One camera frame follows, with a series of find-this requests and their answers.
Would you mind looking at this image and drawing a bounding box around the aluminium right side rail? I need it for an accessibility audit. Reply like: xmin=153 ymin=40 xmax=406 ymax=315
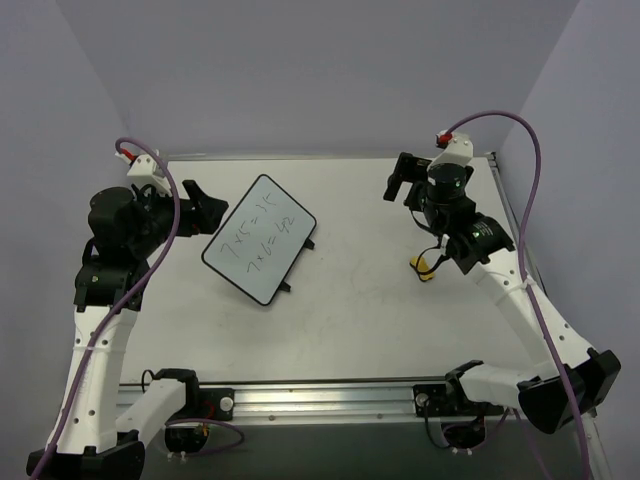
xmin=486 ymin=151 xmax=546 ymax=291

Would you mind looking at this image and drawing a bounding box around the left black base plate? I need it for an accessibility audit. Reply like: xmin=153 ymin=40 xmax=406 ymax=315
xmin=194 ymin=386 xmax=235 ymax=421

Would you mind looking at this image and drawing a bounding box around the small black-framed whiteboard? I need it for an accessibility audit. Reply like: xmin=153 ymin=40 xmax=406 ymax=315
xmin=201 ymin=174 xmax=317 ymax=306

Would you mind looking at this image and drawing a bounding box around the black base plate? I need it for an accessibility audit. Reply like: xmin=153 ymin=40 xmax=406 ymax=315
xmin=194 ymin=386 xmax=235 ymax=421
xmin=412 ymin=382 xmax=504 ymax=418

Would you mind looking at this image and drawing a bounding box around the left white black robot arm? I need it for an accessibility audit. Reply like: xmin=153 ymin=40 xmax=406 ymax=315
xmin=26 ymin=180 xmax=229 ymax=479

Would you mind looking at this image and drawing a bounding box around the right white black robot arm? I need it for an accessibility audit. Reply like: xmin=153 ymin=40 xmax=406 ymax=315
xmin=383 ymin=152 xmax=621 ymax=434

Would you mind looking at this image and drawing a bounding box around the aluminium rail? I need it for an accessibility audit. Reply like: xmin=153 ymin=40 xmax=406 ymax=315
xmin=112 ymin=377 xmax=511 ymax=426
xmin=486 ymin=151 xmax=546 ymax=291

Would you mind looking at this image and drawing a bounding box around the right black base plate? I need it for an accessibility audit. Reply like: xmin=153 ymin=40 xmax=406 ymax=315
xmin=412 ymin=382 xmax=504 ymax=418

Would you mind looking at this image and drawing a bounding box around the aluminium front rail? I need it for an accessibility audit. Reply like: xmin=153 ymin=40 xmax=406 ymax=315
xmin=112 ymin=377 xmax=511 ymax=426

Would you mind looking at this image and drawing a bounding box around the yellow whiteboard eraser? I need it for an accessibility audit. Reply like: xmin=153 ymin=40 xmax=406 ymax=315
xmin=409 ymin=256 xmax=435 ymax=282

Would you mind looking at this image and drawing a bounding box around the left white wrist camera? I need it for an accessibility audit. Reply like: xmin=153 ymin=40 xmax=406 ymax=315
xmin=115 ymin=150 xmax=171 ymax=196

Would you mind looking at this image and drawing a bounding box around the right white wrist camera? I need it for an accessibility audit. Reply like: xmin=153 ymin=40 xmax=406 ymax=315
xmin=432 ymin=130 xmax=474 ymax=167

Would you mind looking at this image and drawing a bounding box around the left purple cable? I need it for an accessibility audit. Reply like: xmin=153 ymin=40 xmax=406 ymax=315
xmin=29 ymin=137 xmax=181 ymax=480

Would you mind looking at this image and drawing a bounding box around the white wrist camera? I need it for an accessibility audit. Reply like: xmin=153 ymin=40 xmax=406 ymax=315
xmin=432 ymin=130 xmax=474 ymax=167
xmin=115 ymin=150 xmax=171 ymax=196

